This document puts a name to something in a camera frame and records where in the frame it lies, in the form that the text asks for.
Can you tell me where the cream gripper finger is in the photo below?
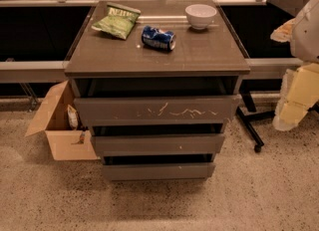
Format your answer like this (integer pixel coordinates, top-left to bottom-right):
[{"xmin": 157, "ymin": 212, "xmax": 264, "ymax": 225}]
[
  {"xmin": 272, "ymin": 63, "xmax": 319, "ymax": 131},
  {"xmin": 270, "ymin": 19, "xmax": 295, "ymax": 43}
]

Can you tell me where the grey top drawer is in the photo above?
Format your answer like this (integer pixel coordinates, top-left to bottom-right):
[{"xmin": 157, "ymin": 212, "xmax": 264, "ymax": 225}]
[{"xmin": 74, "ymin": 96, "xmax": 239, "ymax": 126}]

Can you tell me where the grey drawer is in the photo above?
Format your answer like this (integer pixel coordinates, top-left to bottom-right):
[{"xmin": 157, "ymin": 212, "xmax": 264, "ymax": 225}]
[
  {"xmin": 91, "ymin": 133, "xmax": 224, "ymax": 156},
  {"xmin": 102, "ymin": 162, "xmax": 215, "ymax": 181},
  {"xmin": 74, "ymin": 96, "xmax": 239, "ymax": 126}
]

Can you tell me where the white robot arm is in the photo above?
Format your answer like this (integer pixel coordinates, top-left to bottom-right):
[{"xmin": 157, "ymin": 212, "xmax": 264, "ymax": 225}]
[{"xmin": 270, "ymin": 0, "xmax": 319, "ymax": 131}]

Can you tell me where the grey drawer cabinet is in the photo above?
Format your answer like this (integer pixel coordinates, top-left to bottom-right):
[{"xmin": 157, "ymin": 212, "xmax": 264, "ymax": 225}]
[{"xmin": 65, "ymin": 0, "xmax": 249, "ymax": 166}]

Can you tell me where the grey middle drawer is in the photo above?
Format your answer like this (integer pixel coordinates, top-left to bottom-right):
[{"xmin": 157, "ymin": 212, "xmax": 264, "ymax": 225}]
[{"xmin": 91, "ymin": 133, "xmax": 224, "ymax": 156}]

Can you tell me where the grey bottom drawer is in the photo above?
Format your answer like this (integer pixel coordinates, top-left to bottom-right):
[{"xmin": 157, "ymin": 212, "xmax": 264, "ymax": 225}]
[{"xmin": 102, "ymin": 162, "xmax": 215, "ymax": 181}]

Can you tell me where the open cardboard box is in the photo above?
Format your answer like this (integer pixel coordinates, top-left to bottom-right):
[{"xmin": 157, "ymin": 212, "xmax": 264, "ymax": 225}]
[{"xmin": 25, "ymin": 81, "xmax": 97, "ymax": 160}]

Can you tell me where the black rolling table stand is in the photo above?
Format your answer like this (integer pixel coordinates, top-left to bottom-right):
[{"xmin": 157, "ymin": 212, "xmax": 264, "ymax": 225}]
[{"xmin": 235, "ymin": 0, "xmax": 319, "ymax": 153}]

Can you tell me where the white ceramic bowl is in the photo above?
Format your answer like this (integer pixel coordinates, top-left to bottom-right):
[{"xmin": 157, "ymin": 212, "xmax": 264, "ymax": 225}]
[{"xmin": 185, "ymin": 4, "xmax": 217, "ymax": 30}]

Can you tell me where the crushed blue soda can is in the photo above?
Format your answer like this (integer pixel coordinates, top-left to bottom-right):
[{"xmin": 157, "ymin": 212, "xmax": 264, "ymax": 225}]
[{"xmin": 142, "ymin": 26, "xmax": 175, "ymax": 51}]

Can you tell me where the green chip bag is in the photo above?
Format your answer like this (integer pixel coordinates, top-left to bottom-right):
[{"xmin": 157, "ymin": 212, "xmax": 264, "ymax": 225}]
[{"xmin": 92, "ymin": 2, "xmax": 141, "ymax": 40}]

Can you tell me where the white wrapper in box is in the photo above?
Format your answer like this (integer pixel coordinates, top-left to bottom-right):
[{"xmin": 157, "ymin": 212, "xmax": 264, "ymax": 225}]
[{"xmin": 67, "ymin": 105, "xmax": 79, "ymax": 129}]

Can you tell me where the metal window railing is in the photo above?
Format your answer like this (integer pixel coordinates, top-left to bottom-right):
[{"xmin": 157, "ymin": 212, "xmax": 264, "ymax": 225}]
[{"xmin": 0, "ymin": 0, "xmax": 319, "ymax": 84}]

